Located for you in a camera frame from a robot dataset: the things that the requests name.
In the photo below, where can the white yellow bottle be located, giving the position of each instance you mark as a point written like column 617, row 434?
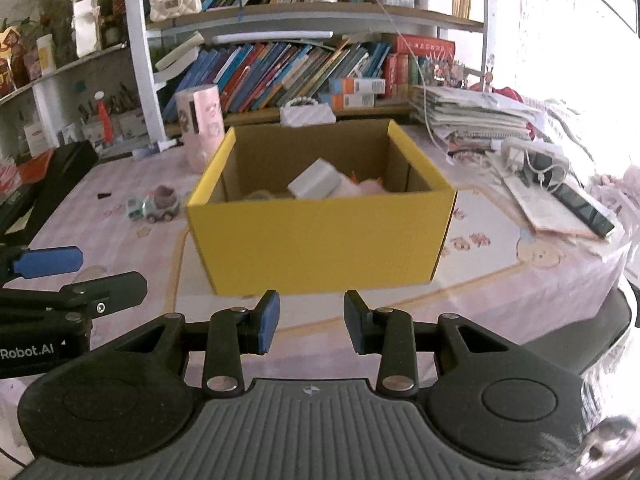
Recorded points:
column 46, row 57

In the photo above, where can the pink plush toy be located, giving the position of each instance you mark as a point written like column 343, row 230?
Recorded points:
column 349, row 187

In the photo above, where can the grey toy truck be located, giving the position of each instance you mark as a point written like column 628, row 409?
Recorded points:
column 161, row 205

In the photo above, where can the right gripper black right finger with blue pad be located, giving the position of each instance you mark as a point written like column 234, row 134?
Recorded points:
column 389, row 333

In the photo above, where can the green toy piece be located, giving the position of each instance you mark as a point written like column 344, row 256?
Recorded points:
column 134, row 209

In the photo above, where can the white power strip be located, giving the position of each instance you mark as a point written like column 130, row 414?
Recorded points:
column 536, row 163

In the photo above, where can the black phone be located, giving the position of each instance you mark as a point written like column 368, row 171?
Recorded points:
column 583, row 210

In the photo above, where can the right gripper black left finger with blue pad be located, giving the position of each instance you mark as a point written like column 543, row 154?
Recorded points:
column 231, row 334

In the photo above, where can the row of books lower shelf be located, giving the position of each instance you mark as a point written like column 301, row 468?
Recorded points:
column 267, row 74

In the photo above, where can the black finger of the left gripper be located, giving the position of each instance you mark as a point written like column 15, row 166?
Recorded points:
column 95, row 298

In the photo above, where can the white shelf post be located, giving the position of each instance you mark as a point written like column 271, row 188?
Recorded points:
column 141, row 60

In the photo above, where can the black keyboard case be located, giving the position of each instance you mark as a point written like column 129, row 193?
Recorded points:
column 46, row 181

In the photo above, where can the white quilted handbag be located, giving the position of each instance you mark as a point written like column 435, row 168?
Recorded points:
column 304, row 112

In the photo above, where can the white pen holder box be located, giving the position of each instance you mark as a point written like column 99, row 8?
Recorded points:
column 125, row 126

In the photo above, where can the pink cylindrical humidifier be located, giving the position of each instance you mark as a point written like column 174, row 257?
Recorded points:
column 201, row 124

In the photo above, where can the stack of papers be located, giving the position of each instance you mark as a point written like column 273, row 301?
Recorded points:
column 475, row 115

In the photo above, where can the spray bottle lying down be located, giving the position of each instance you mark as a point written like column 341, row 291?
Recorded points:
column 152, row 149

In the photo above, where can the white rectangular box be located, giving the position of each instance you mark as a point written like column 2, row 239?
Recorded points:
column 318, row 181

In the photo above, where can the yellow cardboard box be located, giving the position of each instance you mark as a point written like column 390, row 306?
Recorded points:
column 253, row 234

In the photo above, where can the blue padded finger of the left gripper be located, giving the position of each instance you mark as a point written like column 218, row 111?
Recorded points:
column 22, row 262

